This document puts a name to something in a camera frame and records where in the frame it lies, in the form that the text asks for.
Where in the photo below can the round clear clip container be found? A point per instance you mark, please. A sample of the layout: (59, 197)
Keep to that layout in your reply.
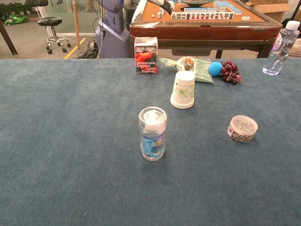
(242, 128)

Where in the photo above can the purple robot base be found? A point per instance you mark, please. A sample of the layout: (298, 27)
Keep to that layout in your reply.
(113, 30)

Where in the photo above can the tall clear jar blue label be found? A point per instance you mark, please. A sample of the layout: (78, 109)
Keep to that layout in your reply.
(152, 136)

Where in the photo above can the white paper cup green flower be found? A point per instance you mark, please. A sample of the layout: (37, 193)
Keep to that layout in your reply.
(183, 90)

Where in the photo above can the background robot hand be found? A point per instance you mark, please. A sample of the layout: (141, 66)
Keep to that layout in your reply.
(163, 5)

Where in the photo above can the black rolling stool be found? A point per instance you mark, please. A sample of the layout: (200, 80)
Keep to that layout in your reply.
(53, 30)

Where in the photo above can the Americano Latte Express coffee box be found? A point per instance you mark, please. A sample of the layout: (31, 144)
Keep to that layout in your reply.
(146, 58)

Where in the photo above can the clear green plastic bag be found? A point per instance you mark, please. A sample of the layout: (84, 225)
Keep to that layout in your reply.
(202, 70)

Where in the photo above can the blue ball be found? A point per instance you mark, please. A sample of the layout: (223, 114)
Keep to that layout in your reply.
(215, 68)

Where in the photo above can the dark red grape bunch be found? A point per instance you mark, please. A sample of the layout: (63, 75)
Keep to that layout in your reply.
(231, 72)

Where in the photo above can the wooden mahjong table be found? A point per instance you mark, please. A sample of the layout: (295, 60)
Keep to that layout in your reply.
(202, 31)

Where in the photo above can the row of mahjong tiles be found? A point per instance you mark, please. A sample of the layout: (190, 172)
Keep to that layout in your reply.
(202, 16)

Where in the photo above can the wooden pole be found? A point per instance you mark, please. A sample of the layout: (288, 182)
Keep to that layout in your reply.
(76, 23)

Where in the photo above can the single white mahjong tile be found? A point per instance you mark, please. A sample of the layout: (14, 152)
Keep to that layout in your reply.
(245, 18)

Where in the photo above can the clear plastic water bottle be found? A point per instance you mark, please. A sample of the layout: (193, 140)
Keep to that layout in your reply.
(279, 51)

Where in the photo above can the beige woven basket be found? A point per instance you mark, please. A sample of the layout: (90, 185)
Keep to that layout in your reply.
(295, 48)

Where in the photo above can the cardboard box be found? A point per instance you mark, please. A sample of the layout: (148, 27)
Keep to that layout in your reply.
(270, 8)

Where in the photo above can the dark table leg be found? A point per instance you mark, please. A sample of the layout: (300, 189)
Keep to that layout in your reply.
(8, 40)

